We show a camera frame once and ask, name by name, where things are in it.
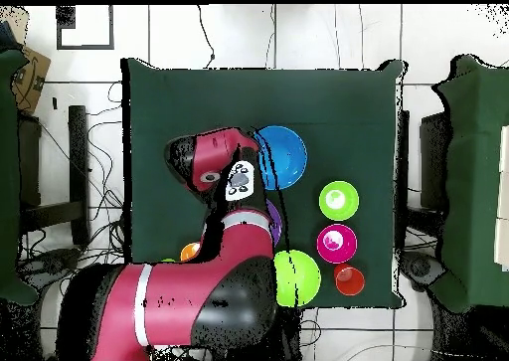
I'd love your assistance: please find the small green bowl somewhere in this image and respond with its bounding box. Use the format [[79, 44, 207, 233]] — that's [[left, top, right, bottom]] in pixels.
[[318, 180, 361, 222]]

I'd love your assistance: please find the blue bowl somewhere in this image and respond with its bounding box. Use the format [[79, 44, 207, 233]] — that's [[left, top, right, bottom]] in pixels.
[[254, 124, 308, 191]]

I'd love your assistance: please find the green cloth side table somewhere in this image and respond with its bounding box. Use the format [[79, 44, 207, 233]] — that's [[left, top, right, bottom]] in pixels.
[[431, 54, 509, 313], [0, 48, 40, 306]]

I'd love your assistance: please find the grey caster base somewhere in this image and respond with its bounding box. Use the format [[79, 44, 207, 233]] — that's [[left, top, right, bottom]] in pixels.
[[399, 249, 447, 294]]

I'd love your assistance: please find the large green bowl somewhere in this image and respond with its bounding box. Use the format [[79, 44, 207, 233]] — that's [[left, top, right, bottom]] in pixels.
[[273, 250, 322, 308]]

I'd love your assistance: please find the dark green table cloth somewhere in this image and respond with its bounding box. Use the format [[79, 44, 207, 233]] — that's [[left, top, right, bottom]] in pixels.
[[120, 57, 409, 311]]

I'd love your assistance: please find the black stand frame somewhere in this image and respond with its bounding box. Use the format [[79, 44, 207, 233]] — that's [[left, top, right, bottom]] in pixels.
[[17, 104, 91, 247], [419, 111, 453, 212]]

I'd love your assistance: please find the cardboard box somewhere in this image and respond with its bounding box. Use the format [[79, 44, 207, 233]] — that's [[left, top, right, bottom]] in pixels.
[[10, 45, 52, 115]]

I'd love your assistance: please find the white box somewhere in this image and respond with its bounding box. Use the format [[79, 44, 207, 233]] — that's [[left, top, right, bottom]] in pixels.
[[493, 124, 509, 273]]

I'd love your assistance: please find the black floor cable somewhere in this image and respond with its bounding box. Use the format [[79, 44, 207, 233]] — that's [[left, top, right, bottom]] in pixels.
[[197, 4, 217, 70]]

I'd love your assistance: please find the black caster base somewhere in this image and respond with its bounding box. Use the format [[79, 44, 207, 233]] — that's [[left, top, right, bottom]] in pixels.
[[19, 247, 83, 292]]

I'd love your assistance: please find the red-orange cup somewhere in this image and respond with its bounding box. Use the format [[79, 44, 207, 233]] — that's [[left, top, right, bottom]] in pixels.
[[333, 263, 366, 297]]

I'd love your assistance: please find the purple bowl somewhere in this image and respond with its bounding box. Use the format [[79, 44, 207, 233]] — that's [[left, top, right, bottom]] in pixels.
[[264, 198, 283, 248]]

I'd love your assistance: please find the black square frame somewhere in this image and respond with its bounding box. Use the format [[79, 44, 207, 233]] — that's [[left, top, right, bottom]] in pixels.
[[56, 4, 115, 51]]

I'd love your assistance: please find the orange cup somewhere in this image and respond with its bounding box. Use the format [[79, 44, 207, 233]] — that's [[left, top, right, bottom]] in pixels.
[[179, 241, 202, 263]]

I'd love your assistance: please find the pink bowl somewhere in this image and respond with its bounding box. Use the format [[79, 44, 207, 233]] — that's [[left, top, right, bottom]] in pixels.
[[316, 223, 359, 266]]

